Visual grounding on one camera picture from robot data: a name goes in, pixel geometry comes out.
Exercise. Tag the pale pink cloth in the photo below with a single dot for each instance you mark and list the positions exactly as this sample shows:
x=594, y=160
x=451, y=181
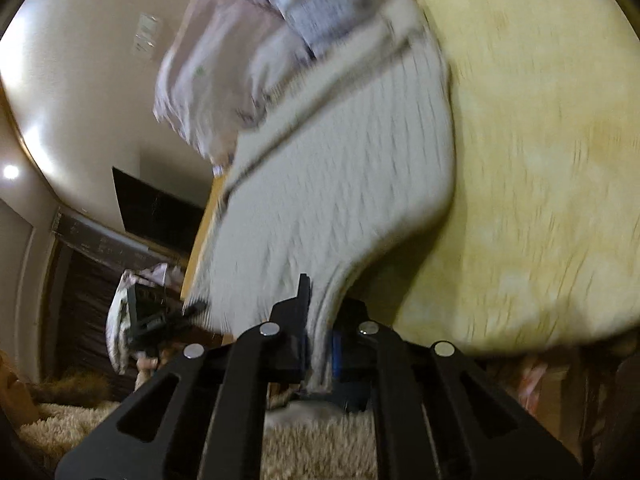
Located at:
x=200, y=80

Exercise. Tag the grey ribbed knit garment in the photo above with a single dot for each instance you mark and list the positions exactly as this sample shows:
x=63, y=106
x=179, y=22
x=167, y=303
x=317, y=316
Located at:
x=350, y=185

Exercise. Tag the round ceiling light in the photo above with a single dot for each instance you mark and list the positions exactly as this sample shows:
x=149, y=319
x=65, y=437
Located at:
x=11, y=171

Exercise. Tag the black wall television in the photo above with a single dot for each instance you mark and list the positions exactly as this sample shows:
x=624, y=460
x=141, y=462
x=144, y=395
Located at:
x=160, y=212

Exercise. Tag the beige shaggy rug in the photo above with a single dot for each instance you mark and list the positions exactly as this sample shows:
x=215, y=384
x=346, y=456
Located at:
x=310, y=445

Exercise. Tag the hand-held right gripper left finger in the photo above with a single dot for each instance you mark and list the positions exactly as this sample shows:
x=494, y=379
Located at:
x=288, y=342

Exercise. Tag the dark window blind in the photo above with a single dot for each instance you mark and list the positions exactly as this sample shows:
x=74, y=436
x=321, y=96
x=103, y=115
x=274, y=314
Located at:
x=80, y=300

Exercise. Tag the white wall switch plate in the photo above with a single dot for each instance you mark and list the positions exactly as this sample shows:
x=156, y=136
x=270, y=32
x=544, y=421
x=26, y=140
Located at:
x=146, y=33

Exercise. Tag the yellow fuzzy blanket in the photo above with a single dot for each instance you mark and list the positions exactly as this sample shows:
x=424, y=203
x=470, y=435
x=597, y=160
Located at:
x=540, y=160

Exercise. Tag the white patterned cloth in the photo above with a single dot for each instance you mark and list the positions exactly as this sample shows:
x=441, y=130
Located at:
x=116, y=330

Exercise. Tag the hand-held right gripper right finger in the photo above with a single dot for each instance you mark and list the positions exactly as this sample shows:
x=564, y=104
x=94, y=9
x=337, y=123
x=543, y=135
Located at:
x=336, y=355

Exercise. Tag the white blue printed cloth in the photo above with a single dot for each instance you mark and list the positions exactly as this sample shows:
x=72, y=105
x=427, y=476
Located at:
x=310, y=5

